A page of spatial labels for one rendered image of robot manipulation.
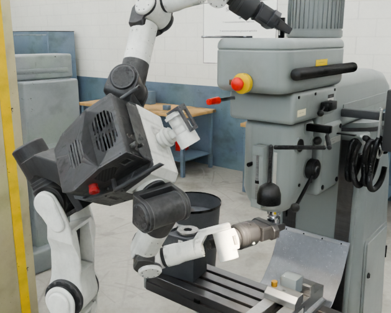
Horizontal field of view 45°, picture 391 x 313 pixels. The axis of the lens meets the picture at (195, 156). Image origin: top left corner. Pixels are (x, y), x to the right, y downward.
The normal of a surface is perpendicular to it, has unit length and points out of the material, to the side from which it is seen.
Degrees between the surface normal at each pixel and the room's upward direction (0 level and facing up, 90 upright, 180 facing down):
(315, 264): 64
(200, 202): 86
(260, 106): 90
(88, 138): 74
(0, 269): 90
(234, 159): 90
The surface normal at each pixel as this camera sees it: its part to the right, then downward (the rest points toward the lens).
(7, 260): 0.79, 0.15
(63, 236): -0.29, 0.23
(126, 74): -0.13, -0.26
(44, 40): -0.62, 0.19
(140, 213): -0.78, 0.20
